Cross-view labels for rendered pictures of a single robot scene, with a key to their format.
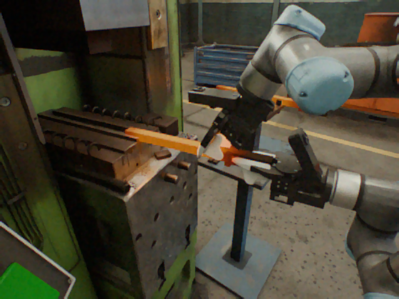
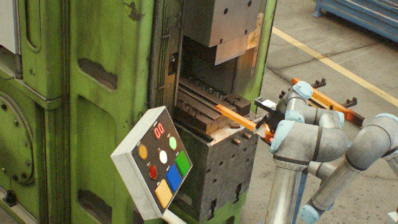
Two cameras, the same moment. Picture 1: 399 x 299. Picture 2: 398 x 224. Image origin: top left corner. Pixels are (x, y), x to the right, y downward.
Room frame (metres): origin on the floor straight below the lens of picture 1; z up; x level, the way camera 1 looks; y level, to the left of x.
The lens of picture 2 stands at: (-1.65, -0.27, 2.40)
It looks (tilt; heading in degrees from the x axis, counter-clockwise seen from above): 32 degrees down; 13
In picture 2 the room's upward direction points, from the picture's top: 8 degrees clockwise
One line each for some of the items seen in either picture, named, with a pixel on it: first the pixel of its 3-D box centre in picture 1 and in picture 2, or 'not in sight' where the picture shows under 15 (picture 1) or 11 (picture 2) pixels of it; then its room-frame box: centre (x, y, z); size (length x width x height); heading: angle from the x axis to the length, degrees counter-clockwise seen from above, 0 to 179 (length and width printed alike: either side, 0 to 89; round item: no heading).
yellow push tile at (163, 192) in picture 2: not in sight; (163, 194); (-0.04, 0.21, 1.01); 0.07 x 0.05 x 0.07; 179
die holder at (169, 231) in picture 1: (110, 193); (189, 142); (0.74, 0.34, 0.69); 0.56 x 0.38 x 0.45; 64
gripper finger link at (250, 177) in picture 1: (249, 172); not in sight; (0.47, -0.11, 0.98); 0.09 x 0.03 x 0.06; 67
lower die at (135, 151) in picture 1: (85, 137); (188, 101); (0.69, 0.36, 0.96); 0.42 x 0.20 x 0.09; 64
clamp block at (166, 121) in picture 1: (157, 127); (236, 105); (0.78, 0.14, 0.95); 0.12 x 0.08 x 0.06; 64
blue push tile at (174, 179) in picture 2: not in sight; (172, 178); (0.06, 0.21, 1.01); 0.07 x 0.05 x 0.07; 179
